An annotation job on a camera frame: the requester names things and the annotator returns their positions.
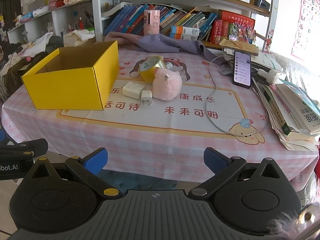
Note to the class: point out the cream cloth bundle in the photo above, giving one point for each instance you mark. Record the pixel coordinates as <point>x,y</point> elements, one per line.
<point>77,37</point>

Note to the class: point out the row of leaning books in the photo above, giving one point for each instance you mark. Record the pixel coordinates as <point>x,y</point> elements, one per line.
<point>130,20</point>

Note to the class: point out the yellow tape roll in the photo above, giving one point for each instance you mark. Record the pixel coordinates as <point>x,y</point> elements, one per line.
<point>147,76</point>

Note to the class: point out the black smartphone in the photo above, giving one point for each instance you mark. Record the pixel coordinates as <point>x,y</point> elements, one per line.
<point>242,70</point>

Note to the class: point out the pink plush toy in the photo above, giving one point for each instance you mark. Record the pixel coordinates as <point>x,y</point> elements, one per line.
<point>165,90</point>

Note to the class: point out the pile of clothes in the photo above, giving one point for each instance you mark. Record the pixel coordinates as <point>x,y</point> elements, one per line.
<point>37,47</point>

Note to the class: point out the yellow cardboard box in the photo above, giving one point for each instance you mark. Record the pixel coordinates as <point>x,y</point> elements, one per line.
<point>70,87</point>

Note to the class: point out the stack of thick books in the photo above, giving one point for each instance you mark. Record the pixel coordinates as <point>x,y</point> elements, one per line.
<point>295,110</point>

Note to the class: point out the large white charger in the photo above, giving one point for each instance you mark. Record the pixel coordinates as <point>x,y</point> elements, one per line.
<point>132,90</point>

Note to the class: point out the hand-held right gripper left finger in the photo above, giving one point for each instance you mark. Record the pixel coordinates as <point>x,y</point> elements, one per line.
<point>96,158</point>

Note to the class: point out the red boxed book set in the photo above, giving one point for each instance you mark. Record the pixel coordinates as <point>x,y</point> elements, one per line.
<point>235,18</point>

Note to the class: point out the pink cylinder dispenser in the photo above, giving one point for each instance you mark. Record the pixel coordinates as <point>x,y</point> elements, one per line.
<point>151,22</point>

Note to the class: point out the white plug adapter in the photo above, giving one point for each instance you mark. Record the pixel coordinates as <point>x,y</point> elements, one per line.
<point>271,76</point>

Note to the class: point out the purple cloth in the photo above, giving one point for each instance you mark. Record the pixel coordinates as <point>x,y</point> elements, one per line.
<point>162,42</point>

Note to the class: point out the alphabet wall poster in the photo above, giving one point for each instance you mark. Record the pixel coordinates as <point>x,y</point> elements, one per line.
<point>307,22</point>

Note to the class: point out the white bookshelf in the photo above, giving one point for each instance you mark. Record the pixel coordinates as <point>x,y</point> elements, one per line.
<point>97,12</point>

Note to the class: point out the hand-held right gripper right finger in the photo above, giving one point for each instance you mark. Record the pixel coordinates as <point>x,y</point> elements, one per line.
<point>215,158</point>

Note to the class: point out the tissue pack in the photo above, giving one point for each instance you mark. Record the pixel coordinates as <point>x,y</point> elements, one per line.
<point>41,11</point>

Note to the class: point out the black stand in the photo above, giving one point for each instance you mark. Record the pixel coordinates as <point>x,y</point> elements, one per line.
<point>262,1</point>

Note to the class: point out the orange white carton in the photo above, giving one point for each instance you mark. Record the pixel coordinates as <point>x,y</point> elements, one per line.
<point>185,30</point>
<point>183,37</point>

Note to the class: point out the cartoon sticker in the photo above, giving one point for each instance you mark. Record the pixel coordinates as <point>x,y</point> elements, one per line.
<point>269,41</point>

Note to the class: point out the brown paper notebook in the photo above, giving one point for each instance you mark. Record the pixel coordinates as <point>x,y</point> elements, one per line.
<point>240,46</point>

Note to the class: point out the white low shelf unit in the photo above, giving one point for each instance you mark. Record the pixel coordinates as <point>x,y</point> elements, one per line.
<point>57,17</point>

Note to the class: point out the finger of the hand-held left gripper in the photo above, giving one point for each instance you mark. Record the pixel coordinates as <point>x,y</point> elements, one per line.
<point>2,133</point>
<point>30,146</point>

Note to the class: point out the small white charger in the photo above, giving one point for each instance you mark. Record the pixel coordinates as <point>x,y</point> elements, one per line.
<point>146,97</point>

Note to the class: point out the colourful figure stand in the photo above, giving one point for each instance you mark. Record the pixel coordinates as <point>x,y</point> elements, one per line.
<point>243,33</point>

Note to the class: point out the pile of papers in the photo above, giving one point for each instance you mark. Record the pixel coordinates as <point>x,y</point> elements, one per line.
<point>265,60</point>

